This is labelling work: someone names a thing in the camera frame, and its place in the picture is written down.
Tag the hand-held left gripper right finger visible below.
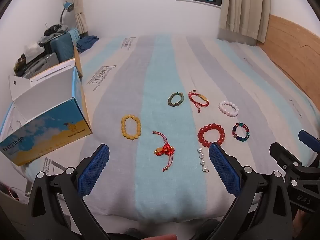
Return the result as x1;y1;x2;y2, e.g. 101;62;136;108
209;142;294;240

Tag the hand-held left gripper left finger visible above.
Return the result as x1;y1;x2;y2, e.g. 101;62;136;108
26;144;110;240

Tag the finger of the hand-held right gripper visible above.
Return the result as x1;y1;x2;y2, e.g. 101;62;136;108
269;142;304;180
298;129;320;153

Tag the white pearl bracelet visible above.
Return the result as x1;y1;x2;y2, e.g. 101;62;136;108
197;148;210;174

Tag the multicolour glass bead bracelet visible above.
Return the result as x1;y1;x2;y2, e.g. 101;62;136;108
232;122;251;142

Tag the red bead bracelet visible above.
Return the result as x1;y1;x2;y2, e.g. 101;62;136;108
197;123;227;148

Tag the yellow bead bracelet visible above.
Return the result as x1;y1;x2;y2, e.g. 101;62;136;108
121;114;142;141

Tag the blue and yellow cardboard box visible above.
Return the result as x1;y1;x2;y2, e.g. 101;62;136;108
0;45;93;167

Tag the red knotted cord bracelet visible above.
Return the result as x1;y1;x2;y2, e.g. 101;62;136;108
152;130;176;173

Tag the pale pink bead bracelet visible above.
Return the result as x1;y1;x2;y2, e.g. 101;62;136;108
218;100;240;118

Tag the red cord bracelet gold tube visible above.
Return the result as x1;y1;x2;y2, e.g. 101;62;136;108
188;89;210;113

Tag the green bead bracelet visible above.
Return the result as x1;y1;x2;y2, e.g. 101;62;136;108
167;92;185;108

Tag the person's left hand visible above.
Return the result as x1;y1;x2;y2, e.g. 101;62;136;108
140;234;178;240

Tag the striped bed sheet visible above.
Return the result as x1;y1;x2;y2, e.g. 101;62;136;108
24;34;318;223

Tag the silver suitcase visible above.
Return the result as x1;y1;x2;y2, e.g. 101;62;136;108
21;52;59;78

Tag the teal suitcase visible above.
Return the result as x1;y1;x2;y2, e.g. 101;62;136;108
49;28;81;63

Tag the blue clothes heap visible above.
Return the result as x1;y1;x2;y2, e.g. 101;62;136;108
76;35;100;54

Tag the clutter pile with plastic bag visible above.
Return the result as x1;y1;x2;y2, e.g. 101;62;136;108
13;37;51;71

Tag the wide beige curtain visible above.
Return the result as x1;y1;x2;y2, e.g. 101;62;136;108
219;0;272;46

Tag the dark gear pile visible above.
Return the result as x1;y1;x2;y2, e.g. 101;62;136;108
44;23;68;37

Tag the blue desk lamp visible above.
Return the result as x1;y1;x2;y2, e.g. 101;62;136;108
59;1;75;28

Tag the narrow beige curtain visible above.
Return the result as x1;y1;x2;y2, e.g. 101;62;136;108
68;0;89;37

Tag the red cable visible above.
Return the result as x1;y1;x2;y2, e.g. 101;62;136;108
4;187;20;201

